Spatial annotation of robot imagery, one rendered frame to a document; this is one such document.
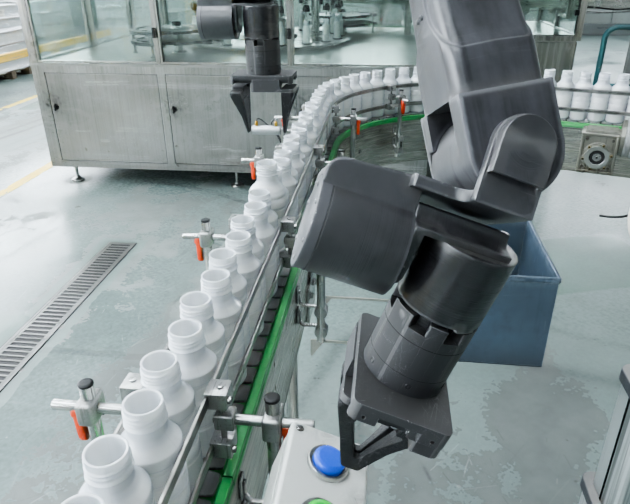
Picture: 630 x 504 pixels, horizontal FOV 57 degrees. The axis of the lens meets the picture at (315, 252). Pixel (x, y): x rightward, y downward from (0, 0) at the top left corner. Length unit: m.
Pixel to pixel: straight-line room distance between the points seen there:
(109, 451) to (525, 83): 0.42
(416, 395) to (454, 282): 0.08
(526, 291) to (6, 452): 1.83
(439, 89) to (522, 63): 0.05
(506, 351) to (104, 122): 3.72
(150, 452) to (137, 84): 3.94
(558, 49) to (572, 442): 4.40
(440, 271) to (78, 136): 4.43
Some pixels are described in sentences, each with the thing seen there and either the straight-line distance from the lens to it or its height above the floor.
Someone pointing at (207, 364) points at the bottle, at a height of 1.12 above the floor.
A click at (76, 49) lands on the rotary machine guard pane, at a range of 4.57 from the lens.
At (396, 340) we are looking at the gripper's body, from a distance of 0.37.
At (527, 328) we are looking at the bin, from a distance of 1.30.
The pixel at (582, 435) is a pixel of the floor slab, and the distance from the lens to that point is 2.37.
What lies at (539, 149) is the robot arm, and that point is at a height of 1.42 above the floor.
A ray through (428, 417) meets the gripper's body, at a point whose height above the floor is 1.26.
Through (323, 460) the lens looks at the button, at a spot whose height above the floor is 1.12.
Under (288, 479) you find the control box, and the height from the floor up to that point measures 1.12.
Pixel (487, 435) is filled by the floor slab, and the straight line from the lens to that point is 2.26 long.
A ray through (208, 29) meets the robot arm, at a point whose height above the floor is 1.42.
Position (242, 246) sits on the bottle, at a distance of 0.83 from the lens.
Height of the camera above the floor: 1.51
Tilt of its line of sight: 26 degrees down
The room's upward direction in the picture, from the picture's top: straight up
